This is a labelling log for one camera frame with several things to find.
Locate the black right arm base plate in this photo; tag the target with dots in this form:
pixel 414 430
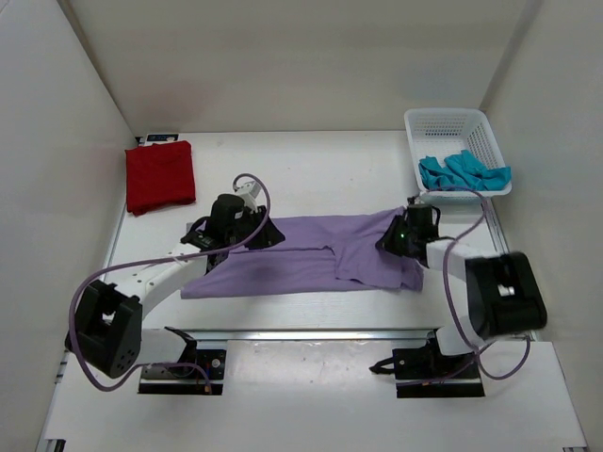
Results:
pixel 425 372

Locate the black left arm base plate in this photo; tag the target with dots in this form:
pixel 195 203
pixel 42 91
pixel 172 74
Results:
pixel 204 374

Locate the small dark table label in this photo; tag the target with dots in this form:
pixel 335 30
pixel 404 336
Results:
pixel 160 138

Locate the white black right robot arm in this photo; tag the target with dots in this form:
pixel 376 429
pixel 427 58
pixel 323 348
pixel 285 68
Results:
pixel 488 295

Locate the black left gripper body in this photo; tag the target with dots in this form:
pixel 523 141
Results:
pixel 249 223

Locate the teal t shirt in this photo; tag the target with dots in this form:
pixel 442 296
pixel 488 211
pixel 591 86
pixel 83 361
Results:
pixel 462 171

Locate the aluminium table frame rail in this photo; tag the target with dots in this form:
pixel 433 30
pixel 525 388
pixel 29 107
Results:
pixel 300 335

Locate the white plastic laundry basket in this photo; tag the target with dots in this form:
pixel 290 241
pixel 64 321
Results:
pixel 443 132

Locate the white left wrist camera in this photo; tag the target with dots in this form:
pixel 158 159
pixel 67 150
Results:
pixel 248 191

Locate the red t shirt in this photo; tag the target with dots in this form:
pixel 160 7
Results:
pixel 158 176

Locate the lilac t shirt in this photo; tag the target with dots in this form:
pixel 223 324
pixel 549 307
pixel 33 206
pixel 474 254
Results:
pixel 319 254

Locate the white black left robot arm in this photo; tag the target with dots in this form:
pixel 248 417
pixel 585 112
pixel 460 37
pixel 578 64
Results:
pixel 106 325

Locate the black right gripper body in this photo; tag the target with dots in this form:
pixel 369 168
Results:
pixel 413 236

